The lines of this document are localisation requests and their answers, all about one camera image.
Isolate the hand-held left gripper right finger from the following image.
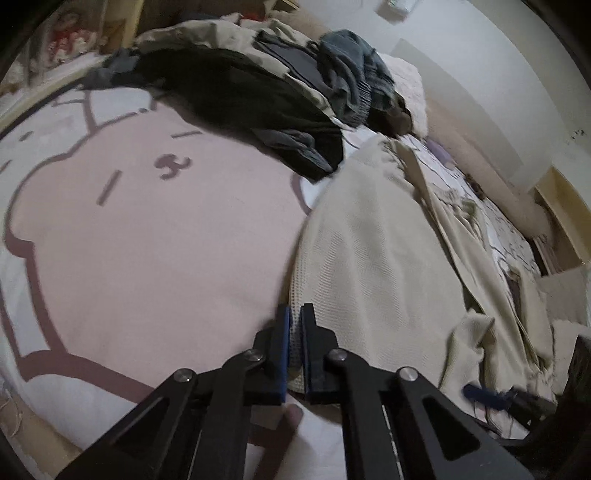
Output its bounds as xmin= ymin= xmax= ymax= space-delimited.
xmin=301 ymin=303 xmax=536 ymax=480

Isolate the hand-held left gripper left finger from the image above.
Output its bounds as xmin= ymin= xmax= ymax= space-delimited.
xmin=55 ymin=304 xmax=291 ymax=480

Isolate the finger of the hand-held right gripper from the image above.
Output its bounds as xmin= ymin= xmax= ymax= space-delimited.
xmin=463 ymin=383 xmax=509 ymax=411

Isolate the beige knit garment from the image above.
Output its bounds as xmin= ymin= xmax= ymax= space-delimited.
xmin=288 ymin=134 xmax=561 ymax=439

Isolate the pink printed blanket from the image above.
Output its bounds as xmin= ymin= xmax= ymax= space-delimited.
xmin=0 ymin=88 xmax=546 ymax=480

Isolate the lilac cloth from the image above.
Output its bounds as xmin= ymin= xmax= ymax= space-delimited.
xmin=425 ymin=138 xmax=454 ymax=168

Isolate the dark brown garment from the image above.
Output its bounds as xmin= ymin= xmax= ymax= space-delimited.
xmin=368 ymin=92 xmax=414 ymax=138

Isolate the black garment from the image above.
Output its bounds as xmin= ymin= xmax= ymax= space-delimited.
xmin=83 ymin=46 xmax=345 ymax=182

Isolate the dark grey garment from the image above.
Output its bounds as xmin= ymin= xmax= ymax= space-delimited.
xmin=254 ymin=41 xmax=324 ymax=88

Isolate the blue-grey garment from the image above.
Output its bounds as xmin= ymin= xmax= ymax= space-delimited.
xmin=316 ymin=30 xmax=398 ymax=125

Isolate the white fluffy pillow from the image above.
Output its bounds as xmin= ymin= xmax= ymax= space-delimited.
xmin=379 ymin=53 xmax=430 ymax=137

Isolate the red and white plush toy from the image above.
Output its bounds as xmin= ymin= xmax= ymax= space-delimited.
xmin=44 ymin=11 xmax=100 ymax=61

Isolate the wooden bed frame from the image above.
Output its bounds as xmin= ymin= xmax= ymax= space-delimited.
xmin=536 ymin=166 xmax=591 ymax=273

